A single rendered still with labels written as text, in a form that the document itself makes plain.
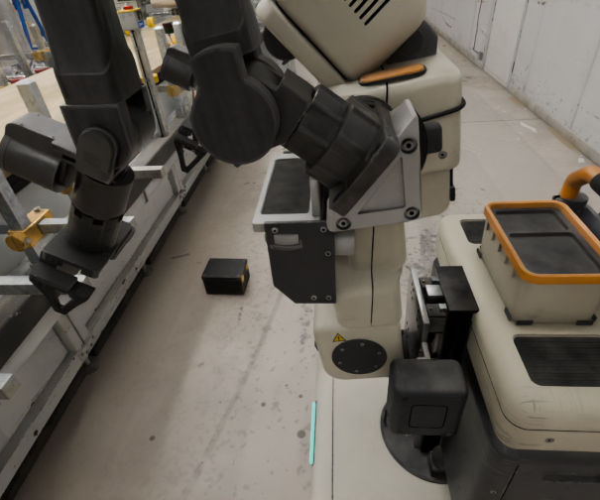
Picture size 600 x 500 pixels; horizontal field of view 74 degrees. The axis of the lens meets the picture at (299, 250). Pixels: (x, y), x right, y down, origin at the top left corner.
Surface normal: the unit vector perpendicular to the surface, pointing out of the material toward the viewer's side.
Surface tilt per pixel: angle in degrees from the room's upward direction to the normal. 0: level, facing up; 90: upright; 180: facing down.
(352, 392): 0
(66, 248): 32
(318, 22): 90
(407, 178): 90
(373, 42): 90
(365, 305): 90
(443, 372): 0
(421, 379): 0
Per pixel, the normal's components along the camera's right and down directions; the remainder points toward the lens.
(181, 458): -0.07, -0.80
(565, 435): -0.07, 0.60
